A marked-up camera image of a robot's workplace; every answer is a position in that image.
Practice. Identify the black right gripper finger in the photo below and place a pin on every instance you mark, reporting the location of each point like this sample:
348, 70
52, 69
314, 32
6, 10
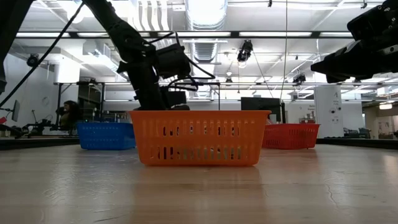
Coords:
326, 71

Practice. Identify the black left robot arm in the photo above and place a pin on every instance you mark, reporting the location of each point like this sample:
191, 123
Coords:
124, 34

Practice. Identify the white pillar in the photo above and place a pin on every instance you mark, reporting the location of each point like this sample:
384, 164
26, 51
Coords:
329, 112

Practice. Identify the blue plastic basket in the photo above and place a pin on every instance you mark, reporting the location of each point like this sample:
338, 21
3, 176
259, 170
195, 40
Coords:
105, 135

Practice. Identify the black computer monitor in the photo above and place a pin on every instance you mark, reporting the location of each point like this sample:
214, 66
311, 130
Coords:
261, 104

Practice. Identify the red plastic basket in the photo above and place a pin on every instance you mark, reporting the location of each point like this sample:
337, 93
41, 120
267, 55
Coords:
290, 135

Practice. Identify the orange plastic basket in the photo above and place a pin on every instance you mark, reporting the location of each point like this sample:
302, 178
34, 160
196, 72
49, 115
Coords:
199, 141

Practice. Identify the person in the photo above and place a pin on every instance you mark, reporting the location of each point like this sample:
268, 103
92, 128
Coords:
71, 115

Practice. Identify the small side monitor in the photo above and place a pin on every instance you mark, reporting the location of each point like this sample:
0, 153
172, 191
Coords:
15, 110

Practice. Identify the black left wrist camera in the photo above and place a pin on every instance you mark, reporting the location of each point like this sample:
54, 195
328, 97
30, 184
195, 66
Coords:
172, 60

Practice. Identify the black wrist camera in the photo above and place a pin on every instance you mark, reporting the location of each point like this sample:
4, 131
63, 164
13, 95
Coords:
172, 60
376, 18

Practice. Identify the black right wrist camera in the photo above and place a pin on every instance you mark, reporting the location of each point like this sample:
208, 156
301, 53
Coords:
376, 18

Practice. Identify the black overhead camera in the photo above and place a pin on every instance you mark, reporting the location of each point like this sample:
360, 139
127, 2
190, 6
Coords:
245, 51

